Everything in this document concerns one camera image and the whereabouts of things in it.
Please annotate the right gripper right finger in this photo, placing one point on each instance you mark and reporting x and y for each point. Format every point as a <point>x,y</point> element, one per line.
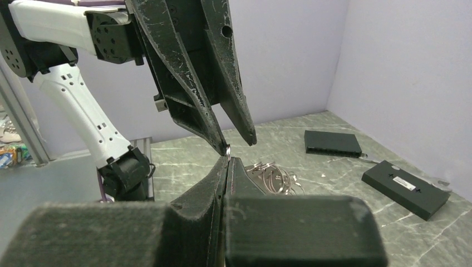
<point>305,230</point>

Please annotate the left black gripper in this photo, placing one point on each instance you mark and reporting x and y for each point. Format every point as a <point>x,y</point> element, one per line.
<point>190,48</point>

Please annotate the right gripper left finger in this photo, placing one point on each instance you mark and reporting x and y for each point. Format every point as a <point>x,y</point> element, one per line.
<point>183,232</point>

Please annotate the large metal keyring with rings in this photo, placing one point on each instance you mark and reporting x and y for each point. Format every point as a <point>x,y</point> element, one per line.
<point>272,179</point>

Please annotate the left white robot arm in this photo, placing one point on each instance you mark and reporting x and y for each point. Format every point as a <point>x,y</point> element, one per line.
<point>39,42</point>

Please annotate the black flat pad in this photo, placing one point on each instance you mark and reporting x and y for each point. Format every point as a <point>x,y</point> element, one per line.
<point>332,143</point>

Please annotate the black flat box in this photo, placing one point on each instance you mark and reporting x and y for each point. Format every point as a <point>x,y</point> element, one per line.
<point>418,196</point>

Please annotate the left aluminium frame rail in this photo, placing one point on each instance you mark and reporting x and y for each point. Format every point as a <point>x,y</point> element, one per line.
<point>15,101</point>

